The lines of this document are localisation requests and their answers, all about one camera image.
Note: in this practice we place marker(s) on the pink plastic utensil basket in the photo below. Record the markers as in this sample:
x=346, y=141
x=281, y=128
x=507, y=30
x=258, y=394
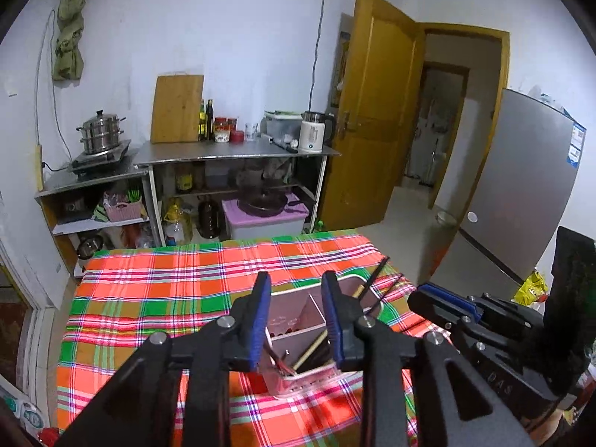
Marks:
x=295, y=320

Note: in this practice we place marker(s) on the yellow wooden door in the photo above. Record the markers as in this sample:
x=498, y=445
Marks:
x=379, y=95

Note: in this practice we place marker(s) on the black frying pan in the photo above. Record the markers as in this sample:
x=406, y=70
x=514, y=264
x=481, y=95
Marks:
x=265, y=203

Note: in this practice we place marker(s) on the dark oil bottle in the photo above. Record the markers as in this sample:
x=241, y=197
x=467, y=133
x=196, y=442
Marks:
x=209, y=120

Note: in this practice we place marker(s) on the white electric kettle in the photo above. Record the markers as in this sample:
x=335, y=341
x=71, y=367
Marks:
x=315, y=131

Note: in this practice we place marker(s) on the bamboo chopstick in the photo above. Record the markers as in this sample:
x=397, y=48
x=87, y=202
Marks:
x=314, y=347

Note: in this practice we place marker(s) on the green hanging cloth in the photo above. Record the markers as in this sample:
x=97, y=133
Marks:
x=68, y=61

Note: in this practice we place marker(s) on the pink small basket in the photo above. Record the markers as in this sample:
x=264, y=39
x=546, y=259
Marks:
x=124, y=211

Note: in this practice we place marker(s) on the steel side shelf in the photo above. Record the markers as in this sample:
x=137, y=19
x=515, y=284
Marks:
x=68, y=203

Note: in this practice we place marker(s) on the yellow plastic bag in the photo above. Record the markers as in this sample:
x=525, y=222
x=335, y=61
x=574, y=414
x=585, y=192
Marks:
x=533, y=290

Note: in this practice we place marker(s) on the clear storage box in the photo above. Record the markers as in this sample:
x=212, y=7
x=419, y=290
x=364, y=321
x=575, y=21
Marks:
x=282, y=126

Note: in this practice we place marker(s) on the plaid tablecloth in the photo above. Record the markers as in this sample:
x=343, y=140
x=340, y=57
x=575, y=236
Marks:
x=125, y=295

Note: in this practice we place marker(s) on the wooden cutting board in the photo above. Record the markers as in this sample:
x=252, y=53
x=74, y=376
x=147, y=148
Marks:
x=176, y=107

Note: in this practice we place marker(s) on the induction cooktop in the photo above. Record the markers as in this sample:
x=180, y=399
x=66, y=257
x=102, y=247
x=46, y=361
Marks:
x=91, y=164

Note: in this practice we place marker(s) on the steel kitchen table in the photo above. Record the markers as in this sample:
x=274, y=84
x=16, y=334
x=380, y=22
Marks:
x=199, y=171

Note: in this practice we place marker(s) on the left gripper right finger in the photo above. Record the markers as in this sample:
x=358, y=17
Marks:
x=346, y=349

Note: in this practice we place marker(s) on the purple lid storage bin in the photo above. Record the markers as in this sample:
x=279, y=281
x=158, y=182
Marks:
x=241, y=226

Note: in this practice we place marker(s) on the steel steamer pot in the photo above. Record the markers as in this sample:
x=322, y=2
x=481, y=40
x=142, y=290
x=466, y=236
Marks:
x=100, y=133

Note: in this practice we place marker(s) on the silver refrigerator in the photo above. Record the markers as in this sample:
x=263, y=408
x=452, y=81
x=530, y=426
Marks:
x=520, y=198

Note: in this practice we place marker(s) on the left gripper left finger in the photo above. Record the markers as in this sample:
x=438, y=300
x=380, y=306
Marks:
x=250, y=335

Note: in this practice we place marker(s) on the red lid jar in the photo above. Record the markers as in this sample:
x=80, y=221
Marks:
x=225, y=130

